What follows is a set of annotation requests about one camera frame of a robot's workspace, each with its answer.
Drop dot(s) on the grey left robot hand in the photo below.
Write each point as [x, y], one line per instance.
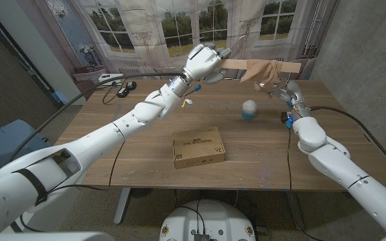
[206, 63]

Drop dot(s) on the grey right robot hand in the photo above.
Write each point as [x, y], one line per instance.
[288, 92]

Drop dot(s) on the wooden hanger with metal clips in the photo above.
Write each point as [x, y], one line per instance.
[233, 64]

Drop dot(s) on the tan elastic arm wrap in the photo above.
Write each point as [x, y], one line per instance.
[263, 72]

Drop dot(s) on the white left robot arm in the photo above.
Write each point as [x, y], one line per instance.
[79, 147]

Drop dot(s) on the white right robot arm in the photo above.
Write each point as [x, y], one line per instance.
[347, 167]

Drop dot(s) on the flat cardboard box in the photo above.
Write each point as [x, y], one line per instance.
[196, 149]

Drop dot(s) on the white baseball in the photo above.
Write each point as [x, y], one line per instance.
[249, 106]

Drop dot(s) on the blue cup stand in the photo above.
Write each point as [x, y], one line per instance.
[248, 116]

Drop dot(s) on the printed window backdrop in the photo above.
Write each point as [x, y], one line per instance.
[146, 26]

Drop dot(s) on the black power adapter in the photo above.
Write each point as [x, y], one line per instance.
[131, 85]
[123, 92]

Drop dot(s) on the white power strip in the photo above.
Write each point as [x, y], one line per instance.
[111, 77]

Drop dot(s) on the grey table leg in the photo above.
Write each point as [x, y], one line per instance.
[122, 204]
[295, 211]

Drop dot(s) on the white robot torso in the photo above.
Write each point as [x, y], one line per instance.
[209, 217]

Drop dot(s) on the blue plastic bin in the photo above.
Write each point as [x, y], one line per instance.
[8, 144]

